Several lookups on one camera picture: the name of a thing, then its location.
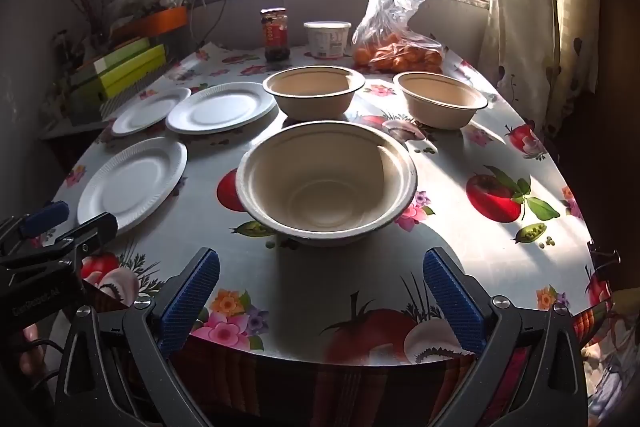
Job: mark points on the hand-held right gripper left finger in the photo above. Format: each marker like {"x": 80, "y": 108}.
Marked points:
{"x": 190, "y": 302}

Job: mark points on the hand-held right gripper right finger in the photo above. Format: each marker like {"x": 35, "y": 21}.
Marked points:
{"x": 452, "y": 302}

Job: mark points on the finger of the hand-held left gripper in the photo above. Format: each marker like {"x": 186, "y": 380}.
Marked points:
{"x": 90, "y": 231}
{"x": 44, "y": 217}

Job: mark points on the white foam plate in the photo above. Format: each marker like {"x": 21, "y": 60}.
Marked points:
{"x": 220, "y": 107}
{"x": 147, "y": 112}
{"x": 132, "y": 187}

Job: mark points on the beige paper bowl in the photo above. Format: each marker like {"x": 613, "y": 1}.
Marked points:
{"x": 440, "y": 102}
{"x": 312, "y": 92}
{"x": 325, "y": 192}

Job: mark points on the person's left hand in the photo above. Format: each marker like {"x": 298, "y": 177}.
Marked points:
{"x": 30, "y": 347}

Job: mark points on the grey side shelf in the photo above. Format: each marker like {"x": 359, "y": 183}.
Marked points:
{"x": 75, "y": 127}

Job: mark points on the fruit print tablecloth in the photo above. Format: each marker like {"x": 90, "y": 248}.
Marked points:
{"x": 210, "y": 157}

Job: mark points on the black binder clip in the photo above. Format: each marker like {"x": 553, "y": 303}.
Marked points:
{"x": 605, "y": 254}

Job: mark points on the lime green box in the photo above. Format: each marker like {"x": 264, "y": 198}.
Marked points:
{"x": 132, "y": 69}

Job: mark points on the pale green flat box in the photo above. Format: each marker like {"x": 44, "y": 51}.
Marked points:
{"x": 117, "y": 53}

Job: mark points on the orange plastic basin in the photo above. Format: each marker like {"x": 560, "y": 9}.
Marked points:
{"x": 155, "y": 19}

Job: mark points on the pile of small oranges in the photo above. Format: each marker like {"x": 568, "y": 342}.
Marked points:
{"x": 400, "y": 57}

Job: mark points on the red-lidded sauce jar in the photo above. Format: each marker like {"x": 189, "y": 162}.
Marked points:
{"x": 275, "y": 34}

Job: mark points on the white plastic tub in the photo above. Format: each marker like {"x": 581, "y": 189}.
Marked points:
{"x": 327, "y": 38}

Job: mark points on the clear plastic bag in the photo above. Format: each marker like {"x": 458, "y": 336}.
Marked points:
{"x": 395, "y": 7}

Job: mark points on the patterned cream curtain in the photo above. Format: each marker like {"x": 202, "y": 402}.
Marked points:
{"x": 540, "y": 7}

